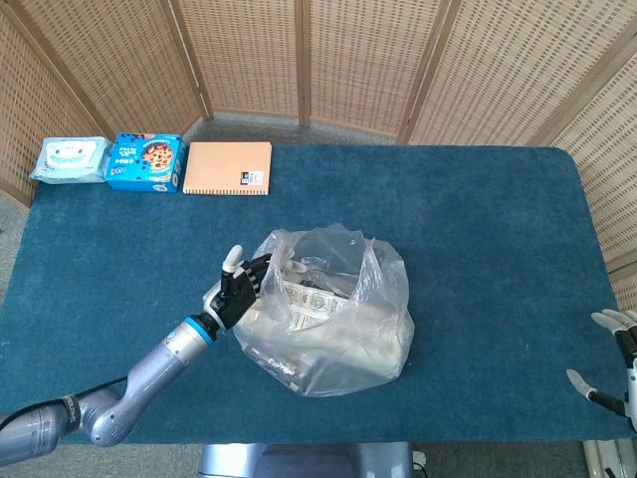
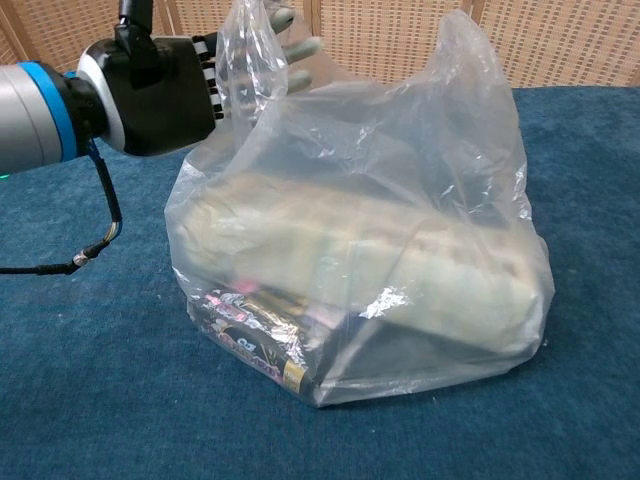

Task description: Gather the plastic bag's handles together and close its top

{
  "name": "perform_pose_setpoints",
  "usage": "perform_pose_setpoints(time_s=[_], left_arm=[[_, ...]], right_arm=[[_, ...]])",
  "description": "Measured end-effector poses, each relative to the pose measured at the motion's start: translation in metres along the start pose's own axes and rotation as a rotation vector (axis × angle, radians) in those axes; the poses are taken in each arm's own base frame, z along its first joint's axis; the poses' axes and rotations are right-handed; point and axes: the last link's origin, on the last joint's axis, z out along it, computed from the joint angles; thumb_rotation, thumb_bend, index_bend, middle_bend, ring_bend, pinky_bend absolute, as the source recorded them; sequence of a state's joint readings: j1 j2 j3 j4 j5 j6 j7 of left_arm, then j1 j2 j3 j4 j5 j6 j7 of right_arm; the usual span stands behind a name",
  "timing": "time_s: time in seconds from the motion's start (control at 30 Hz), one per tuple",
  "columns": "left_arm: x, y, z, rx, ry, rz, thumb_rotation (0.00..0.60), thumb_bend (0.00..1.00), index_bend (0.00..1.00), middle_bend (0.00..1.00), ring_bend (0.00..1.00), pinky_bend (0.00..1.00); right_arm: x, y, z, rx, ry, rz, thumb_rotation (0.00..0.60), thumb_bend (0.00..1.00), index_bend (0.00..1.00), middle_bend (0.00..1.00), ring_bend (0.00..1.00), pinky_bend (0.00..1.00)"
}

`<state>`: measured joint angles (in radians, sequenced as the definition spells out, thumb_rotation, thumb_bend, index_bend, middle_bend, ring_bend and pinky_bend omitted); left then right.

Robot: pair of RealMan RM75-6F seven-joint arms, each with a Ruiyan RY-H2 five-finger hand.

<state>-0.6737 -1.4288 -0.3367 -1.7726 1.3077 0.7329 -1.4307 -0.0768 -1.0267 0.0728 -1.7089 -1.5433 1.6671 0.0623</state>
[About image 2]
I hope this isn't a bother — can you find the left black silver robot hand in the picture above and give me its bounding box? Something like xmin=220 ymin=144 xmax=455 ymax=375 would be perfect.
xmin=77 ymin=0 xmax=324 ymax=157

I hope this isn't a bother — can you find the cream food package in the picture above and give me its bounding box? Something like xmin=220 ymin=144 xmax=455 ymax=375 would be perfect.
xmin=180 ymin=171 xmax=544 ymax=352

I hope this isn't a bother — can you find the clear plastic bag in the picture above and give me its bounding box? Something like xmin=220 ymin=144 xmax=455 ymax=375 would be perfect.
xmin=164 ymin=0 xmax=558 ymax=409

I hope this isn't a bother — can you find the black printed snack pack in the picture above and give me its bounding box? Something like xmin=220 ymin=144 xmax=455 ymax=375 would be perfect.
xmin=188 ymin=283 xmax=342 ymax=399

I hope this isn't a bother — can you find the blue carpet table mat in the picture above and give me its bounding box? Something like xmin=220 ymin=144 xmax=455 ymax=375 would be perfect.
xmin=0 ymin=85 xmax=640 ymax=480

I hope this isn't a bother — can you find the wicker folding screen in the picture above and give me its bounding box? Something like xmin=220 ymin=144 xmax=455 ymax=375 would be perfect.
xmin=0 ymin=0 xmax=640 ymax=90

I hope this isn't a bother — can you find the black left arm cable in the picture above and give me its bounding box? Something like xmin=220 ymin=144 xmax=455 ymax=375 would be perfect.
xmin=0 ymin=138 xmax=124 ymax=276

